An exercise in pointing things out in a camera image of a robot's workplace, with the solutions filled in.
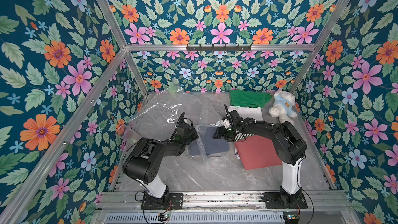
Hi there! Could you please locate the white slotted cable duct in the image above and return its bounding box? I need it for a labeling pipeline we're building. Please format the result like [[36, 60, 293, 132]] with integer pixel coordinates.
[[105, 212, 285, 224]]

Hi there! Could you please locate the white teddy bear blue shirt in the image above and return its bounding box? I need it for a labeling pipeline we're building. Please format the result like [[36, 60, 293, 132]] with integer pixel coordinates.
[[269, 90, 298, 124]]

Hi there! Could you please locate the green t-shirt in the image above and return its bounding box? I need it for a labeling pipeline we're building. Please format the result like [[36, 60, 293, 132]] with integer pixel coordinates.
[[230, 90, 272, 108]]

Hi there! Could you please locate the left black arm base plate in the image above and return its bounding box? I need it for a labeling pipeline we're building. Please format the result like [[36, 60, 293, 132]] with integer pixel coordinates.
[[141, 193, 184, 210]]

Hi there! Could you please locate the aluminium front rail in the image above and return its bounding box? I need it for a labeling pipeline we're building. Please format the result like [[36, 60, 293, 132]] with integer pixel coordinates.
[[97, 190, 354, 211]]

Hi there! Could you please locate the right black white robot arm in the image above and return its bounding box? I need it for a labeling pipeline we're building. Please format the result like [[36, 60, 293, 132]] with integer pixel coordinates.
[[213, 106, 307, 208]]

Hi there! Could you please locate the green white striped garment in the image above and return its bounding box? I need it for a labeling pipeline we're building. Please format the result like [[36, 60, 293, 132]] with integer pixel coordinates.
[[234, 133, 253, 160]]

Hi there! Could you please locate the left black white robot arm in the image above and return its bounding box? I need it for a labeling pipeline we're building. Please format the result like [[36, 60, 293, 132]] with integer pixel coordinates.
[[122, 113, 199, 201]]

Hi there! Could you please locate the black wall hook rail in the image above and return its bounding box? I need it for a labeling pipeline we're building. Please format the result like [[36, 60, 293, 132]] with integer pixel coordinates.
[[186, 44, 252, 52]]

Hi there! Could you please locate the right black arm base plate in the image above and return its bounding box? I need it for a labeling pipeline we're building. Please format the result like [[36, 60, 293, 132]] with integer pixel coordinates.
[[261, 192, 308, 209]]

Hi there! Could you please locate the red garment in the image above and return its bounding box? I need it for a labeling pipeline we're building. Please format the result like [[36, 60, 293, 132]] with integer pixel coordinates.
[[235, 135, 282, 171]]

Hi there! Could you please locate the clear plastic vacuum bag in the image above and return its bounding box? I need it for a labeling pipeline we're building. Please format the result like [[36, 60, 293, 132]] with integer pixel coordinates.
[[116, 87, 232, 161]]

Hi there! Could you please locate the dark blue garment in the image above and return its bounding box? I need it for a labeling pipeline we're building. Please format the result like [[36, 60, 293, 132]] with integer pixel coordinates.
[[189, 126, 230, 156]]

